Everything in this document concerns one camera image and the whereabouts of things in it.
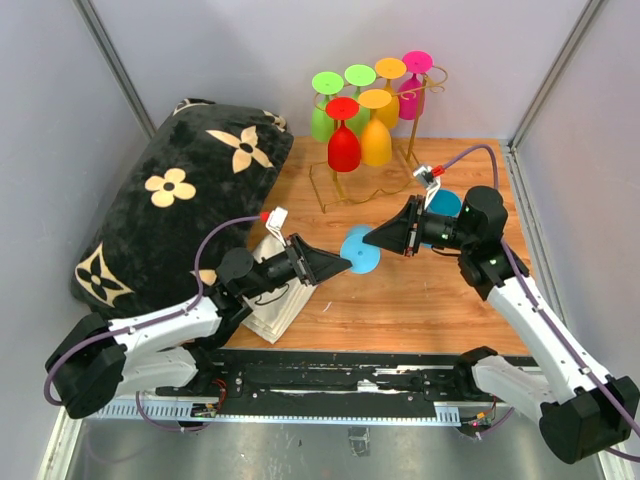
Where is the folded beige cloth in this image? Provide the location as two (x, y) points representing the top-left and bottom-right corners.
(239, 234), (321, 345)

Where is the left green wine glass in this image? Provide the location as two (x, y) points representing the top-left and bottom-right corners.
(311, 71), (344, 143)

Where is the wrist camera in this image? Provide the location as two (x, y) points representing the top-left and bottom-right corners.
(265, 206), (288, 246)
(413, 165), (441, 211)

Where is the black floral pillow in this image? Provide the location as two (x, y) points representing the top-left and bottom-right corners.
(70, 98), (294, 319)

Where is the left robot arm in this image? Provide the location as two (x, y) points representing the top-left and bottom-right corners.
(45, 234), (352, 419)

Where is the pink wine glass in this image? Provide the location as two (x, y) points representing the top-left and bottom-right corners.
(398, 50), (434, 120)

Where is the red wine glass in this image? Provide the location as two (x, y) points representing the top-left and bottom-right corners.
(326, 97), (361, 173)

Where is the gold wire glass rack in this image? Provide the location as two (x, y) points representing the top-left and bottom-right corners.
(308, 64), (448, 212)

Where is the front yellow wine glass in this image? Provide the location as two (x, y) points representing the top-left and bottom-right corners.
(358, 89), (392, 167)

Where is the right green wine glass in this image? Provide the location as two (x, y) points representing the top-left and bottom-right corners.
(343, 63), (378, 137)

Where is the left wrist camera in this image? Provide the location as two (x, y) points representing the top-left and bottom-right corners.
(265, 206), (288, 246)

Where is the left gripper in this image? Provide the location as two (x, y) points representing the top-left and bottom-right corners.
(243, 234), (353, 300)

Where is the green wine glass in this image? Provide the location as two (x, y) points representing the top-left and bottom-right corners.
(311, 71), (344, 143)
(343, 63), (378, 137)

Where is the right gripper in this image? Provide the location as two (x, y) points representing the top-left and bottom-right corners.
(363, 195), (474, 258)

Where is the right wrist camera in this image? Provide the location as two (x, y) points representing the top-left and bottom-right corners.
(413, 165), (441, 211)

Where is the back orange wine glass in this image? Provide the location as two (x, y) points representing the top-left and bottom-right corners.
(375, 57), (407, 130)

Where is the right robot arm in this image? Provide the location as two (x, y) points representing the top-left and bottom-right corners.
(364, 186), (639, 464)

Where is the light blue wine glass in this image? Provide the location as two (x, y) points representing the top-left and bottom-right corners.
(340, 225), (381, 274)

